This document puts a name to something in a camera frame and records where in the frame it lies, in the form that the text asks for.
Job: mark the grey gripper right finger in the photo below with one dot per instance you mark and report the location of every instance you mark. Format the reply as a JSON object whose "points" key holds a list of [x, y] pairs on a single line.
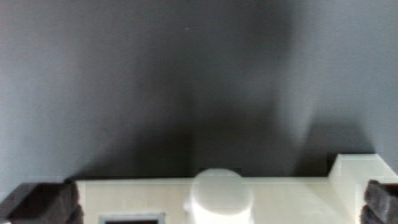
{"points": [[379, 212]]}

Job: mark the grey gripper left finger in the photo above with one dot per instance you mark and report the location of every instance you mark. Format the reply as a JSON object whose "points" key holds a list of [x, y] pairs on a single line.
{"points": [[44, 203]]}

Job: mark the white cabinet door panel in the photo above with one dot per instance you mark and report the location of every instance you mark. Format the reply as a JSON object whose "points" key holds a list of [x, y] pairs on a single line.
{"points": [[218, 198]]}

